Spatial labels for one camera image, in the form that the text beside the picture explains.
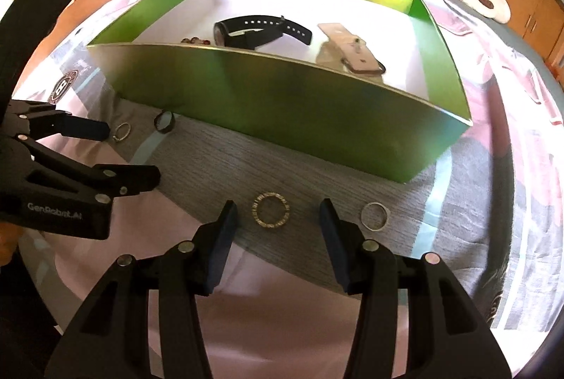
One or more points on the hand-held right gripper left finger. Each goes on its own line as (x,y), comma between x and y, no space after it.
(223,238)

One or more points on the black wrist watch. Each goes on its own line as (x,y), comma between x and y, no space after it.
(233,36)

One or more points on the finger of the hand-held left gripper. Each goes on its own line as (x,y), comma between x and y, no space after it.
(141,177)
(88,130)

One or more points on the patterned bed sheet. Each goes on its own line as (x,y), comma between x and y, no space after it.
(246,172)

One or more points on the green cardboard box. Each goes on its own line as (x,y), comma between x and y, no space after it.
(264,106)

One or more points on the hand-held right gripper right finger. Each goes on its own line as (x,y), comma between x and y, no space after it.
(332,238)

